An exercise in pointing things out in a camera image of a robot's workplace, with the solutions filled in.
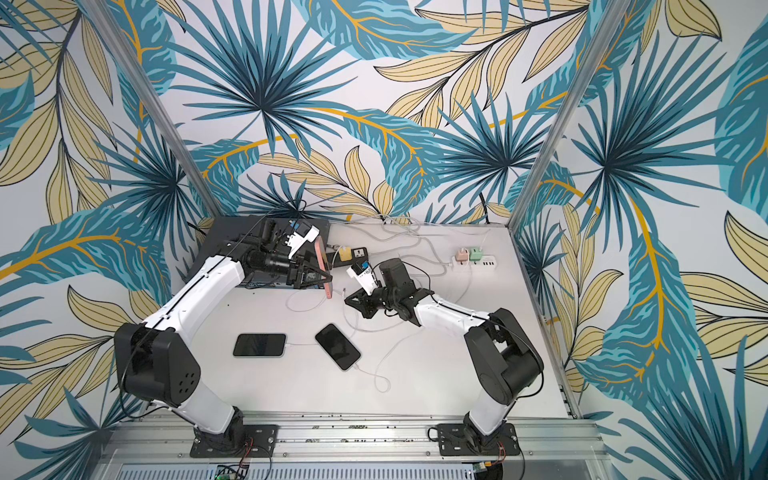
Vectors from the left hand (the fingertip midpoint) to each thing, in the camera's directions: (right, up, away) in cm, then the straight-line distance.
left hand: (327, 274), depth 73 cm
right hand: (-1, -12, +8) cm, 14 cm away
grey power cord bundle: (+16, +16, +48) cm, 53 cm away
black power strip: (+5, +5, +34) cm, 35 cm away
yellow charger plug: (0, +5, +30) cm, 30 cm away
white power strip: (+50, +2, +33) cm, 60 cm away
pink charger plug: (+41, +4, +30) cm, 51 cm away
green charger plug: (+46, +5, +32) cm, 56 cm away
